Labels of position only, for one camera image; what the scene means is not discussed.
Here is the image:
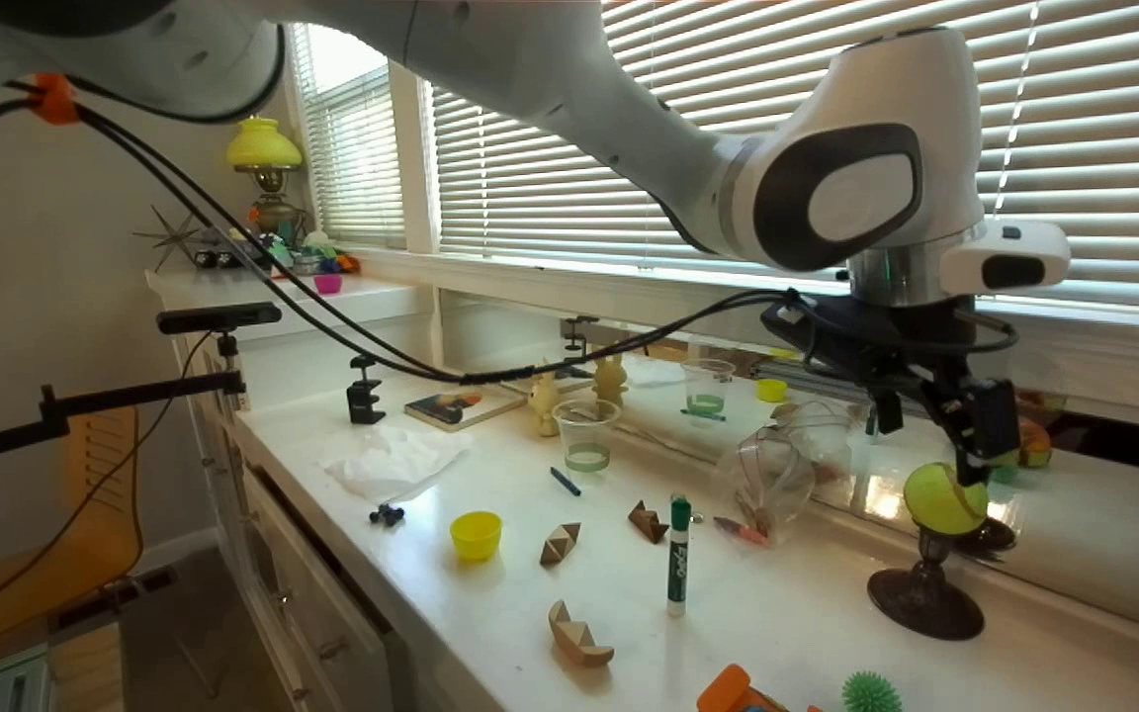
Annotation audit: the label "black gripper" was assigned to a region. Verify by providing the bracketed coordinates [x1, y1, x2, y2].
[841, 292, 1026, 490]

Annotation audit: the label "green tennis ball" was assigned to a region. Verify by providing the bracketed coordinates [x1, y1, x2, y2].
[899, 459, 993, 544]

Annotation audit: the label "dark brown candle holder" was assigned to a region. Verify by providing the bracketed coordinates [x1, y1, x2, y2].
[864, 527, 988, 645]

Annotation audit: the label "small green spiky ball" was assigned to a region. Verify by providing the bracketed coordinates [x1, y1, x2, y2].
[840, 670, 906, 712]

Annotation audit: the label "small red item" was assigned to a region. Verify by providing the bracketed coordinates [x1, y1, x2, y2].
[708, 513, 770, 548]

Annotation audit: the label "brown chocolate-like piece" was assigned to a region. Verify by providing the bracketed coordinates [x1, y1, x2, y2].
[547, 598, 616, 670]
[624, 499, 671, 548]
[537, 519, 586, 574]

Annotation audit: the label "white window blinds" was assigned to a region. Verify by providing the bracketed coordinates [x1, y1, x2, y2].
[1015, 0, 1139, 330]
[296, 24, 413, 248]
[425, 0, 1021, 301]

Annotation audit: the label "orange toy car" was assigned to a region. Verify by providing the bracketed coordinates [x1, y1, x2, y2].
[692, 661, 790, 712]

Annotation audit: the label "clear glass jar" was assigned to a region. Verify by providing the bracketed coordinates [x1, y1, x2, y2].
[553, 397, 624, 476]

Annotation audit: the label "yellow bunny plush toy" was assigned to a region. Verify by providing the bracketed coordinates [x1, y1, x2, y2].
[524, 371, 564, 444]

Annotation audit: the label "small yellow cup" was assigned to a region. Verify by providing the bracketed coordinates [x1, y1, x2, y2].
[447, 505, 508, 569]

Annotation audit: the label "white crumpled cloth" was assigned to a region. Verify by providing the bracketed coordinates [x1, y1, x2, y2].
[321, 426, 474, 505]

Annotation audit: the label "white counter cabinet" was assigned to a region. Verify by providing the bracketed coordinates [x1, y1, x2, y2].
[189, 392, 466, 712]

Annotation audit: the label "white shelf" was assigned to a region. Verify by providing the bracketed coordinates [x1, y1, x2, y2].
[144, 260, 425, 330]

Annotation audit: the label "yellow shade table lamp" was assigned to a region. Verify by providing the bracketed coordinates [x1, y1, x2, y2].
[226, 111, 309, 235]

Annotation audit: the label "spiky air plant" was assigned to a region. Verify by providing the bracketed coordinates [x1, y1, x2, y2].
[129, 201, 226, 272]

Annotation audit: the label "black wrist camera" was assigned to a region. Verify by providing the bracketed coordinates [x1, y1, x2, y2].
[758, 296, 864, 380]

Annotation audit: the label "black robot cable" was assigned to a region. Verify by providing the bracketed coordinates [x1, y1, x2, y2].
[0, 70, 799, 392]

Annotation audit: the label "black clamp mount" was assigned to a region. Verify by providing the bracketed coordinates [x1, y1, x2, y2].
[346, 351, 392, 426]

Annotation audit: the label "black stereo camera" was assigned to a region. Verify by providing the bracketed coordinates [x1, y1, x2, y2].
[153, 301, 284, 335]

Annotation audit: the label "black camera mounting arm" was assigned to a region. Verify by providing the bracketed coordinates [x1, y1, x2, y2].
[0, 330, 253, 476]

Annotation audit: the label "orange cable clip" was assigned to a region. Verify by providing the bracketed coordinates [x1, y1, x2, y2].
[29, 70, 85, 130]

